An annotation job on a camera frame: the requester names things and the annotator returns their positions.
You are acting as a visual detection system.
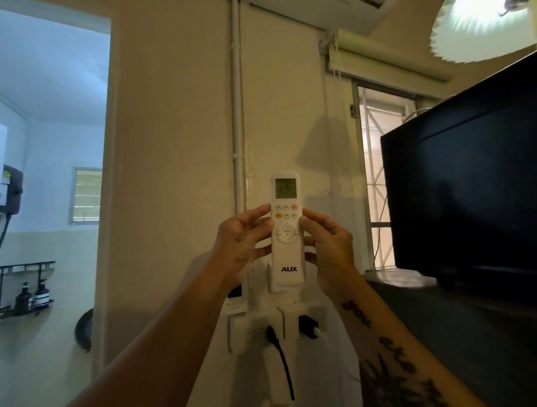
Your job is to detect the black power cable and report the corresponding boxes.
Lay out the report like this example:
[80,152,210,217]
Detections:
[265,325,296,403]

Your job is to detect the white remote control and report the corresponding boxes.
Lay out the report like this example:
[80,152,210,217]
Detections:
[269,171,307,288]

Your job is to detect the cream roller blind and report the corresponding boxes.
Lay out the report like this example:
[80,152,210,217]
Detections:
[319,28,456,100]

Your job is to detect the person's left forearm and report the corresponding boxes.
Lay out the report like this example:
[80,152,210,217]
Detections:
[66,268,237,407]

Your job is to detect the person's left hand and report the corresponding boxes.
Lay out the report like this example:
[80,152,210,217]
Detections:
[210,203,276,295]

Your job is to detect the white charger cable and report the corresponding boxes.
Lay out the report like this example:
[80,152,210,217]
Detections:
[313,328,362,383]

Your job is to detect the black charger adapter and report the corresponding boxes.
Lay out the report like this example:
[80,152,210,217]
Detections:
[298,315,320,341]

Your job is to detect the white wall air conditioner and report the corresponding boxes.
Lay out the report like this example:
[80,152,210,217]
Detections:
[247,0,400,37]

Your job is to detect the window with metal grille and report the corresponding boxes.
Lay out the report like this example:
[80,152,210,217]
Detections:
[351,79,434,272]

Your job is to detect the louvered bathroom window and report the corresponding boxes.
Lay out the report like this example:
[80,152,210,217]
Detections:
[68,165,103,225]

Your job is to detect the black wall water heater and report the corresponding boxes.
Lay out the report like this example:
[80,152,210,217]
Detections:
[0,164,25,252]

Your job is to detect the person's right hand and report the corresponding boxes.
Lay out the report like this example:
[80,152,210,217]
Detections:
[298,207,362,300]

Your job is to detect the black round paper dispenser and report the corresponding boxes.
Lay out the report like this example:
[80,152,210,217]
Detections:
[74,307,95,353]

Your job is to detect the grey refrigerator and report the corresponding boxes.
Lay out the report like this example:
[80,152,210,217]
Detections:
[364,268,537,407]

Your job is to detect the person's right forearm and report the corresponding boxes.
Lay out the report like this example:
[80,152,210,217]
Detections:
[330,284,488,407]

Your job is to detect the white label pump bottle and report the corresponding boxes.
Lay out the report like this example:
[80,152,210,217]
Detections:
[33,279,51,311]

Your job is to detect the dark pump bottle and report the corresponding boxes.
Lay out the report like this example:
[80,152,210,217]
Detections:
[15,281,33,316]

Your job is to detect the black microwave oven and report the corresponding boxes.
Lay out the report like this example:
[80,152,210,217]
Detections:
[380,50,537,291]

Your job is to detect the pleated white table lamp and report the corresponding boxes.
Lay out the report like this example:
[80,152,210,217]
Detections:
[429,0,537,65]

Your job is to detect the black bathroom shelf with bottles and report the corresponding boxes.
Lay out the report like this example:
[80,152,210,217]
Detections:
[0,260,57,321]

